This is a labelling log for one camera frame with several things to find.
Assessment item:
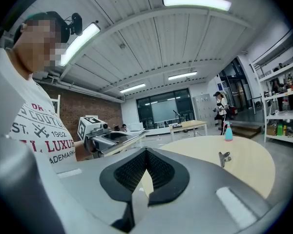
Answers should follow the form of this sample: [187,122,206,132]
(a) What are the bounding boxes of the large dark glass window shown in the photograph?
[136,88,196,126]

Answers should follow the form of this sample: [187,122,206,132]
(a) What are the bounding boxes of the person's head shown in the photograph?
[12,11,69,75]

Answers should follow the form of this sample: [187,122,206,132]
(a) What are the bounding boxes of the white chair frame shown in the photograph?
[50,94,62,122]

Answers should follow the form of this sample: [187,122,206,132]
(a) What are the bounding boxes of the person's left forearm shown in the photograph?
[74,140,88,162]

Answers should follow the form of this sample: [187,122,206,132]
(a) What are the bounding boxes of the black stand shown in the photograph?
[172,109,182,124]

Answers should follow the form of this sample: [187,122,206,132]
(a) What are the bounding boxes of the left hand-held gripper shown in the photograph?
[77,116,150,159]

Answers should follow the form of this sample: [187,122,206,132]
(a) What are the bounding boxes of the blue spray bottle pink trigger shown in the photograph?
[223,120,234,142]

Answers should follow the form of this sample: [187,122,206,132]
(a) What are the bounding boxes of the cardboard box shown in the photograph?
[266,125,278,137]

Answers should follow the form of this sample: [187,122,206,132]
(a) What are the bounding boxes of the silver metal object clip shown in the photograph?
[218,151,232,168]

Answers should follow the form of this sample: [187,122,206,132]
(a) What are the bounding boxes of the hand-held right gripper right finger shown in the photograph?
[133,147,272,234]

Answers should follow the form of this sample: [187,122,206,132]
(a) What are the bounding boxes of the grey metal lockers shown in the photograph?
[192,93,217,127]

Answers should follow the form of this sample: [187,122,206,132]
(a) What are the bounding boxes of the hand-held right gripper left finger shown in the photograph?
[54,147,147,231]

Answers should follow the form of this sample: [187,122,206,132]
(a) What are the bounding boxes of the person's left hand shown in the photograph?
[84,138,99,159]

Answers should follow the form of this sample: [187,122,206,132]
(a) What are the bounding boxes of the wooden table white legs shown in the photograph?
[168,120,208,142]

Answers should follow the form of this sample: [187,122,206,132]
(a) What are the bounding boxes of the black head-mounted camera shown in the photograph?
[63,12,84,37]

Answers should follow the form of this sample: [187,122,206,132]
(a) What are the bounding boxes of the wooden steps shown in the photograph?
[230,122,262,139]

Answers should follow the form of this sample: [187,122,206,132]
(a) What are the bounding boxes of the person's white printed t-shirt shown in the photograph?
[0,46,78,174]

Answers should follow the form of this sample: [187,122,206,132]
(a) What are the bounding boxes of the long ceiling light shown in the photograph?
[59,21,101,67]
[119,82,147,94]
[160,0,232,12]
[167,71,198,81]

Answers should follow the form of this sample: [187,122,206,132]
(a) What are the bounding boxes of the white metal shelf rack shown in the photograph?
[249,56,293,146]

